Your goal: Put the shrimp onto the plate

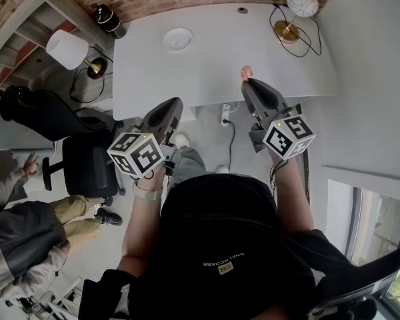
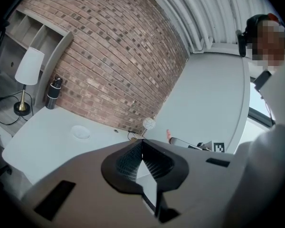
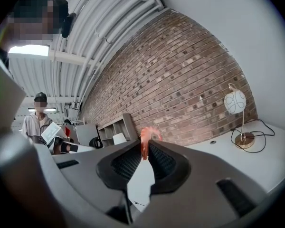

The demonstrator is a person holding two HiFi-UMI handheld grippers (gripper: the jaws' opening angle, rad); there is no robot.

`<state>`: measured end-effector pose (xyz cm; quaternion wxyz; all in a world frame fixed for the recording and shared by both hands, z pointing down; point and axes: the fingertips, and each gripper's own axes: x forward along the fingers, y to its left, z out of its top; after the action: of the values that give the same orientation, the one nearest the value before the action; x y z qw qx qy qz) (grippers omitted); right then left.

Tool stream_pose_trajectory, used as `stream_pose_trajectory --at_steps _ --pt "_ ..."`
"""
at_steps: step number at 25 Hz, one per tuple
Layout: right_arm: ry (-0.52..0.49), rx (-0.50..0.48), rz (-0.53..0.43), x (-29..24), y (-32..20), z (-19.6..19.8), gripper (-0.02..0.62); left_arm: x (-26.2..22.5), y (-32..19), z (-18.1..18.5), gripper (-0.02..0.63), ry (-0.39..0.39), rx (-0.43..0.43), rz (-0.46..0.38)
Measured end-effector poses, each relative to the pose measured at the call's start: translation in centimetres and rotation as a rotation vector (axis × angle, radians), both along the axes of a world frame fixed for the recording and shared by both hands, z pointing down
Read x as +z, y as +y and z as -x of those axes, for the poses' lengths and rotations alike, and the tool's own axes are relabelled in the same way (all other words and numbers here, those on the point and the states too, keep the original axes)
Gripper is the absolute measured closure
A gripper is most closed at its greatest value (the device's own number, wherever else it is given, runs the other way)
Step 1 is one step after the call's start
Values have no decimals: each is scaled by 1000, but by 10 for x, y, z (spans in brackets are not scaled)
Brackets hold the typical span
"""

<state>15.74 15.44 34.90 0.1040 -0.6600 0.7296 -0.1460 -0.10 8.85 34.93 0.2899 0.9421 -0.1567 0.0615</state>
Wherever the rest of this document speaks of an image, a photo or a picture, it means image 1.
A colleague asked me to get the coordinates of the person's grey trouser leg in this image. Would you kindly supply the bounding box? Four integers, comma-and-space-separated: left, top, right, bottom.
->
169, 145, 207, 188

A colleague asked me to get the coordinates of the black cylinder speaker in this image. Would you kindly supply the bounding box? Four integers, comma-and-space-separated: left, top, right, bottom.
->
93, 5, 128, 40

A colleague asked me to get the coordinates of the black looped lamp cable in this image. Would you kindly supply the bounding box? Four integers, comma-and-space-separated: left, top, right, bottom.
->
269, 2, 323, 59

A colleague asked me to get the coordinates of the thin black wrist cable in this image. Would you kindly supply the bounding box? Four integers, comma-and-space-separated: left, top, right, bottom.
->
269, 157, 289, 193

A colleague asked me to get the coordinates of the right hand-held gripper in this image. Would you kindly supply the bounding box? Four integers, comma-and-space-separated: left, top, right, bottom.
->
241, 77, 317, 161

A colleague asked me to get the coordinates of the beige wristband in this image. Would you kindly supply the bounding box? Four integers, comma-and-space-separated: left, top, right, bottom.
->
134, 187, 164, 202

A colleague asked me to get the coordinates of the white power strip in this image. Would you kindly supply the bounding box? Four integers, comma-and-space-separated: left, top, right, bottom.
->
220, 103, 231, 127

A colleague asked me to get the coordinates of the white globe gold table lamp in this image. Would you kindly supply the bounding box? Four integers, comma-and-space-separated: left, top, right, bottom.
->
273, 0, 320, 45

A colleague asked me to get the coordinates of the person's left forearm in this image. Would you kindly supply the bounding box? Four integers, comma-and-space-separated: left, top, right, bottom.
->
116, 165, 170, 277

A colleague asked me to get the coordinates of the black office chair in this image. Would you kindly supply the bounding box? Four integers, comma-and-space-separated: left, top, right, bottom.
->
41, 128, 127, 207

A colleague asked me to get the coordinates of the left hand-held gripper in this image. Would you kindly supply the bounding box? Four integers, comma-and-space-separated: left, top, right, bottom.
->
106, 97, 184, 180

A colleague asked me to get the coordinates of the white round plate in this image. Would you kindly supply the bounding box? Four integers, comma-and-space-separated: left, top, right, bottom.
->
162, 27, 195, 53

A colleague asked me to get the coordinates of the black padded lounge chair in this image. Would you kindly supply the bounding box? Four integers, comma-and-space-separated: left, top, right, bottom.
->
0, 85, 124, 143

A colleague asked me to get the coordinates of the person's right forearm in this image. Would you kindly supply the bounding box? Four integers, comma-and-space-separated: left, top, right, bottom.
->
269, 150, 317, 237

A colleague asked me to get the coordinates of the window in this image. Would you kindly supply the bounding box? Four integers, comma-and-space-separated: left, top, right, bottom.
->
345, 185, 400, 313

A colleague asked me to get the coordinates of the white shade brass table lamp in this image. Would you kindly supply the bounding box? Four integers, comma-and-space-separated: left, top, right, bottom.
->
45, 29, 109, 80

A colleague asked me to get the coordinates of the person's black shirt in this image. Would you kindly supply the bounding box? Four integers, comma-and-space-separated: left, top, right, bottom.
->
83, 173, 400, 320

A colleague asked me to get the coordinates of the wooden shelf unit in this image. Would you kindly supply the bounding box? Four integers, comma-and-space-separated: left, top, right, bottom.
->
0, 0, 116, 91

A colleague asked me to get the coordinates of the black power strip cable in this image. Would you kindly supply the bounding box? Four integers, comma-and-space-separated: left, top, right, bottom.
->
225, 120, 237, 175

